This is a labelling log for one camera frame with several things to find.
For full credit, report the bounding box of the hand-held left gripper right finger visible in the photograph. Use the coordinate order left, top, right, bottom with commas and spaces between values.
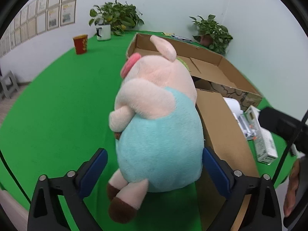
202, 146, 282, 231

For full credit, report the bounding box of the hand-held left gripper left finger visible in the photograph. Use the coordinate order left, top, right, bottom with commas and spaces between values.
27, 147, 109, 231

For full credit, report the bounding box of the white toothed plastic pack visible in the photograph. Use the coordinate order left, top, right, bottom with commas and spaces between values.
237, 115, 256, 140

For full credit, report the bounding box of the white hair dryer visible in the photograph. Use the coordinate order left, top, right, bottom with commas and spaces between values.
223, 97, 244, 121

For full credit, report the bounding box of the pink pig plush toy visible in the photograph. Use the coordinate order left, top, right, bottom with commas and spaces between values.
106, 35, 205, 224

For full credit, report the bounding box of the person's right hand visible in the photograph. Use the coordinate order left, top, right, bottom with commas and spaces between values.
283, 160, 301, 218

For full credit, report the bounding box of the white and green box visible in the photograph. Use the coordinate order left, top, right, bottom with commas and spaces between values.
253, 127, 279, 165

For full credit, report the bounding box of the white box with yellowish window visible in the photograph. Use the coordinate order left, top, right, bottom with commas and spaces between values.
245, 105, 262, 131

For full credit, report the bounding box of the terracotta plant pot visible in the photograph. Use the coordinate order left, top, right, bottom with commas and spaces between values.
200, 35, 213, 47

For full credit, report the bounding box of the small leafy pothos plant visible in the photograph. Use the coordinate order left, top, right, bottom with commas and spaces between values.
189, 14, 233, 55

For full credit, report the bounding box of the grey step stool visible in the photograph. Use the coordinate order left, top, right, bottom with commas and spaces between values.
0, 70, 21, 100

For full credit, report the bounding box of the red paper cup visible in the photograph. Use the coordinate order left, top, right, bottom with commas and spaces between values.
73, 34, 88, 55

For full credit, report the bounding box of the white enamel mug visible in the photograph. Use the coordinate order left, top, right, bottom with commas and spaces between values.
96, 23, 111, 41

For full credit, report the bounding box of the large leafy pothos plant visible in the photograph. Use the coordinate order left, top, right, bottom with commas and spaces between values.
89, 0, 145, 36

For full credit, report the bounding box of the black cable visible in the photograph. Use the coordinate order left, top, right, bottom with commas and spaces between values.
273, 108, 308, 187

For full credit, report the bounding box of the wall of framed certificates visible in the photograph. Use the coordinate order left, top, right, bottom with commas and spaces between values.
0, 0, 80, 58

